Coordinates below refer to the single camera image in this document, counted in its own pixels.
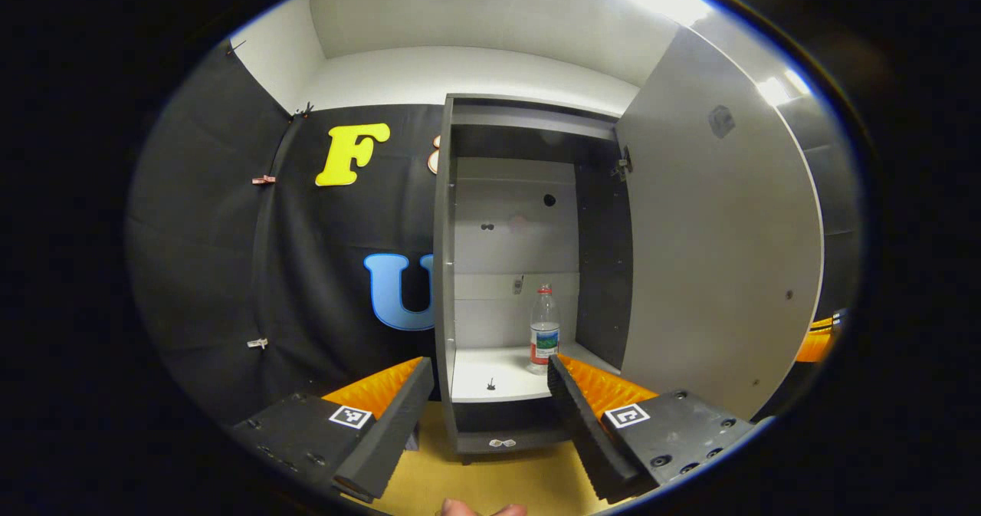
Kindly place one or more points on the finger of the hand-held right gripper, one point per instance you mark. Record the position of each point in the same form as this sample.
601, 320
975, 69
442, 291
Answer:
816, 343

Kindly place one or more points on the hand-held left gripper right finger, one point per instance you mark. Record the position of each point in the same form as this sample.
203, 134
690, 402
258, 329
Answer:
579, 424

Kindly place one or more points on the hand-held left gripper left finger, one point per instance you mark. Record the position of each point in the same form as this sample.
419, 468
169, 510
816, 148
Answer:
387, 432

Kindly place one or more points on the clear plastic bottle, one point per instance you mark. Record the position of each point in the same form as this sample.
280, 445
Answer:
544, 336

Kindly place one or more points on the beige cabinet door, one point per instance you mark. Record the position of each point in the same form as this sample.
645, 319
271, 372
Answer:
720, 255

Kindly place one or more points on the dark grey cabinet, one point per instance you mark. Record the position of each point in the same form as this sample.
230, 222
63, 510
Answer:
605, 271

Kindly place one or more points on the metal door hinge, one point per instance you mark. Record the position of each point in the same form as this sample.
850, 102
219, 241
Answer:
622, 165

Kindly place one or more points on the small white clip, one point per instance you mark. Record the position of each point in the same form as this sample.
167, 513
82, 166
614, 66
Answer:
257, 343

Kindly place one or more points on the small ceiling light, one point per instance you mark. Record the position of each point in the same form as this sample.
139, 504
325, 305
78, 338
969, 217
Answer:
783, 87

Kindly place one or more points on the black backdrop cloth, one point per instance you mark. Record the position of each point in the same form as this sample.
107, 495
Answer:
214, 232

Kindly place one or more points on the small red clip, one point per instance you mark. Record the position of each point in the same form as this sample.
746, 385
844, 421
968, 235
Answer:
263, 180

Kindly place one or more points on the black clip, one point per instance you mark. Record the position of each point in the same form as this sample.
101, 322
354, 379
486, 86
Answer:
305, 110
234, 45

